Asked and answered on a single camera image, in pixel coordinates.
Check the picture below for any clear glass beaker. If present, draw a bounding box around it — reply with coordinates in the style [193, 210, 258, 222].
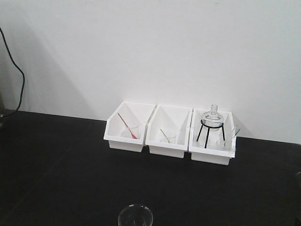
[118, 203, 153, 226]

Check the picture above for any small beaker in left bin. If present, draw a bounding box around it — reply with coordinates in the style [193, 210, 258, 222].
[127, 124, 139, 139]

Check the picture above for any small beaker in bin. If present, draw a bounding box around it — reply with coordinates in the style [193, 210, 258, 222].
[163, 131, 176, 144]
[127, 124, 139, 139]
[217, 138, 236, 152]

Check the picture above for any middle white plastic bin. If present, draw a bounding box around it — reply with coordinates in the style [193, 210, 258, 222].
[146, 105, 193, 159]

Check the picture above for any white plastic bin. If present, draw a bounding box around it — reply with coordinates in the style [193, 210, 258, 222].
[188, 109, 235, 165]
[103, 101, 156, 153]
[146, 105, 193, 159]

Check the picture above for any left white plastic bin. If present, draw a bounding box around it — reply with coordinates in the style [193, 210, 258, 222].
[103, 101, 156, 153]

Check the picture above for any small beaker in middle bin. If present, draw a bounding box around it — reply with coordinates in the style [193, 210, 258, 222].
[163, 131, 176, 144]

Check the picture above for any clear glass flask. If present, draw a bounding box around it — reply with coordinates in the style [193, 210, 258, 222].
[201, 104, 224, 131]

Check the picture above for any right white plastic bin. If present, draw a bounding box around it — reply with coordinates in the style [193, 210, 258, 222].
[188, 109, 235, 165]

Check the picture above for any small beaker in right bin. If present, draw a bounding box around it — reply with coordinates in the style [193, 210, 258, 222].
[217, 138, 236, 152]

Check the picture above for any black wire tripod stand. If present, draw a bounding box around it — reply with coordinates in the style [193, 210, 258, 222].
[197, 119, 226, 149]

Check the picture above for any black cable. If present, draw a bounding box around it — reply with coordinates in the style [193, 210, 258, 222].
[0, 27, 26, 118]

